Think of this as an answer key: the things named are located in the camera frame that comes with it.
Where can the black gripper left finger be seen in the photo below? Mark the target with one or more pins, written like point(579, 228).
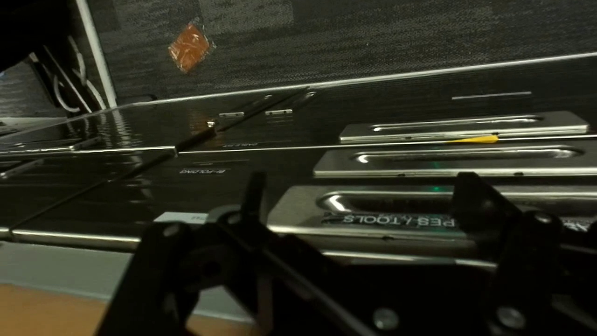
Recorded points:
point(188, 272)

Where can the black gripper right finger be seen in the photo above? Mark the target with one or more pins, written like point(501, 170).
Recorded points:
point(542, 272)

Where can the black drawer holding pads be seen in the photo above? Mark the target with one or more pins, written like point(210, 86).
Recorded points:
point(300, 215)

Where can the black shallow drawer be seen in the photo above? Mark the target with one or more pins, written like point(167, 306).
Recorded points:
point(94, 131)
point(63, 187)

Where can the black cabinet drawer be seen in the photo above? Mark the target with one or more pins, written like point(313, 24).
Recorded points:
point(337, 162)
point(374, 131)

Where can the yellow thin stick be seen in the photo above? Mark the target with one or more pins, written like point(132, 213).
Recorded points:
point(477, 138)

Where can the orange floor scrap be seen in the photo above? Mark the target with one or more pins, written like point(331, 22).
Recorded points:
point(191, 48)

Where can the black tool cabinet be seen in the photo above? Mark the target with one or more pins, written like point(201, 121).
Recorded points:
point(385, 86)

